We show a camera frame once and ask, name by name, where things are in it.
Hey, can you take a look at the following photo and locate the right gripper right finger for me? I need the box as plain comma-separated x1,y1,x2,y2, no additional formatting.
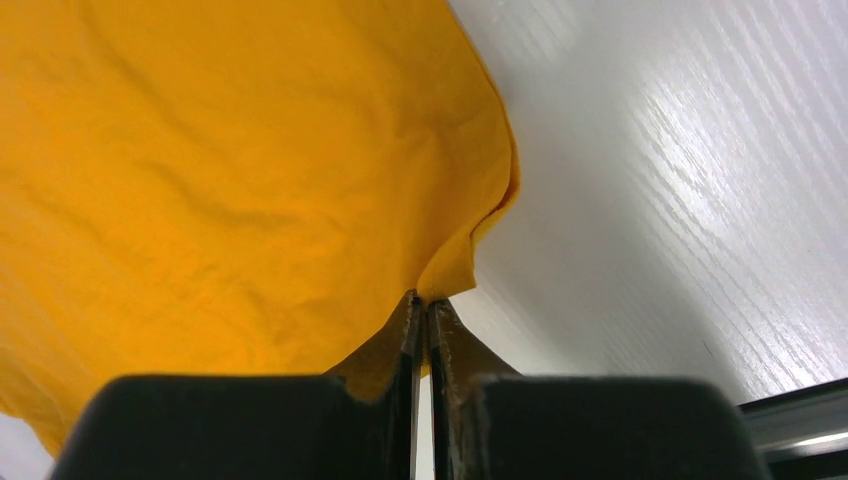
427,301,769,479

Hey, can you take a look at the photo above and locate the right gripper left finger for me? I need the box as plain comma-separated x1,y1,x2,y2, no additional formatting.
51,292,422,479

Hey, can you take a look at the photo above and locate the yellow t-shirt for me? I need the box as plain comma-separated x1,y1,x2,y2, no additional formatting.
1,1,520,455

